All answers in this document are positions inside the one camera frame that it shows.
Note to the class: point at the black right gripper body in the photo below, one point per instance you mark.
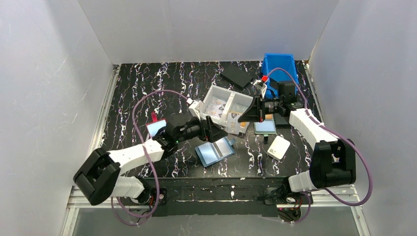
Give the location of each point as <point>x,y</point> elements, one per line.
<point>258,108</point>

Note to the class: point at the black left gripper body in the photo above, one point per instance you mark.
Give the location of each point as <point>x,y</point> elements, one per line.
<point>206,127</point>

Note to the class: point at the blue leather card holder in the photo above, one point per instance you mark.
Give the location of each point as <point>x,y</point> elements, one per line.
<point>211,153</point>

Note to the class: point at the white card with dark logo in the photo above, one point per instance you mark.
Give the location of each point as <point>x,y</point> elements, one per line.
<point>232,120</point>

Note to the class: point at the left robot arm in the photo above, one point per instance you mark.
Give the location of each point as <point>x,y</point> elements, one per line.
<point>102,174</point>

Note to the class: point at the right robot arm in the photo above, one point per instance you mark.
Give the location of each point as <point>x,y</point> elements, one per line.
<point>333,162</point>

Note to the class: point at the green open card holder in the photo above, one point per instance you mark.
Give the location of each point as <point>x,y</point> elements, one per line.
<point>265,128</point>

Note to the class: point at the red open card holder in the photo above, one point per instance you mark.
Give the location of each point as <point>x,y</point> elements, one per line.
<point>156,124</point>

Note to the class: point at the white cards in tray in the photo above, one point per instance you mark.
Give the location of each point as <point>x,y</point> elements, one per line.
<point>216,107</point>

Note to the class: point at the black flat sleeve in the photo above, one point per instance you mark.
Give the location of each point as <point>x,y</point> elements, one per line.
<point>280,122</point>

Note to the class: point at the white divided plastic tray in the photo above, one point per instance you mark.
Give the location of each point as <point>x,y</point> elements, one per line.
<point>236,102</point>

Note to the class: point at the black box on table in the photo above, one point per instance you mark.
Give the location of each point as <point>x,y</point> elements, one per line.
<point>236,76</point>

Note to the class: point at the white power bank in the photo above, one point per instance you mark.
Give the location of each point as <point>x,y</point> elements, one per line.
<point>278,148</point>

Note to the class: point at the blue plastic bin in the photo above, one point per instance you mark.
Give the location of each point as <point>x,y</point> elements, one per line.
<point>283,61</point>

